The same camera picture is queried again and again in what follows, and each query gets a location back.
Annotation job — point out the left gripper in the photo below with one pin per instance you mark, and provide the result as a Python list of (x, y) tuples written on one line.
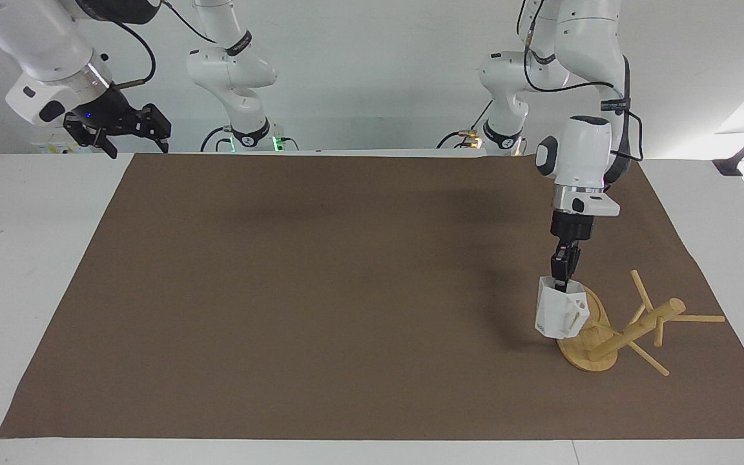
[(572, 227)]

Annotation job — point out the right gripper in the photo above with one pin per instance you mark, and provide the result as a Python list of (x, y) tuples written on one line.
[(106, 108)]

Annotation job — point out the white faceted cup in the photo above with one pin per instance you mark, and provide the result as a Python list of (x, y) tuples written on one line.
[(556, 313)]

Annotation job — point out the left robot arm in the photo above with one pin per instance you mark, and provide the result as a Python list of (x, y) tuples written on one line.
[(582, 152)]

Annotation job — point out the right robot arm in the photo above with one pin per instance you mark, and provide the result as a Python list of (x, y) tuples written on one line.
[(42, 45)]

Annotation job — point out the wooden cup rack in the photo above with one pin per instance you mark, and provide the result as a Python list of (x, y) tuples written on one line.
[(630, 332)]

